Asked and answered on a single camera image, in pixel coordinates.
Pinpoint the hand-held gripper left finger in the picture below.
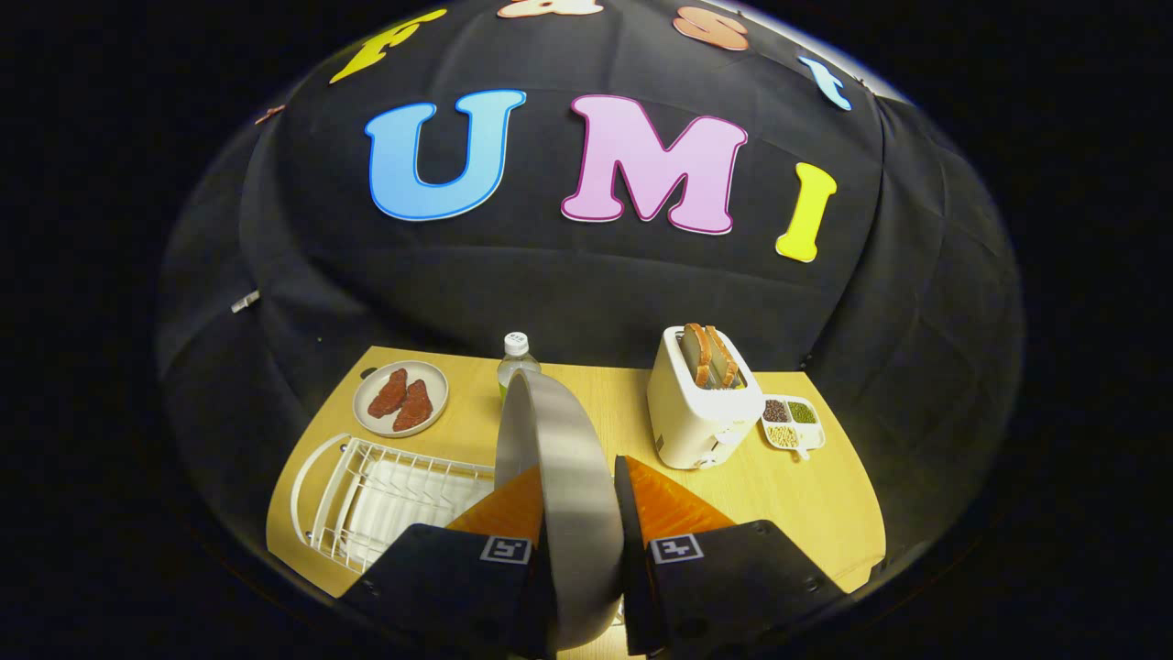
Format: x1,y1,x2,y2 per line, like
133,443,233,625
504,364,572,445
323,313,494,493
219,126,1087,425
344,463,560,660

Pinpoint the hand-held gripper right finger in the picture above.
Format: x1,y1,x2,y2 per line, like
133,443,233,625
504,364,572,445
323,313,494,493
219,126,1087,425
612,456,849,656

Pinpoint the white wire dish rack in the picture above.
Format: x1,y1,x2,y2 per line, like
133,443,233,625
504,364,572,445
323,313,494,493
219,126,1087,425
291,434,500,574

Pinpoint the beige round plate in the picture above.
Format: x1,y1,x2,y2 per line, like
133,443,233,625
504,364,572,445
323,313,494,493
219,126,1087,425
495,368,626,652

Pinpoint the white divided dish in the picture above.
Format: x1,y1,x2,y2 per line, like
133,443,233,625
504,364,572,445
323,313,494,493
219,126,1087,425
761,394,826,459

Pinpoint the small plate under meat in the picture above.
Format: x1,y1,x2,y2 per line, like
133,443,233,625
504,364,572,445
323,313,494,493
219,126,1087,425
353,360,450,438

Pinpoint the white toaster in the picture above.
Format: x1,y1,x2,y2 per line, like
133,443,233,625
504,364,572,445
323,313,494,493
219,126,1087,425
647,325,766,470

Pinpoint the red meat slice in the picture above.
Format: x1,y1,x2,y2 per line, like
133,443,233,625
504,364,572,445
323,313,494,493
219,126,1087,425
393,379,433,433
367,368,409,419

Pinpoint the toasted bread slice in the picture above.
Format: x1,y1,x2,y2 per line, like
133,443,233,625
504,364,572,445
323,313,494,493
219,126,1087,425
682,323,714,388
704,326,740,388

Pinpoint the green label drink bottle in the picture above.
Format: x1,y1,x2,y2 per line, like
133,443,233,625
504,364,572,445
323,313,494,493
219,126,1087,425
498,332,542,397

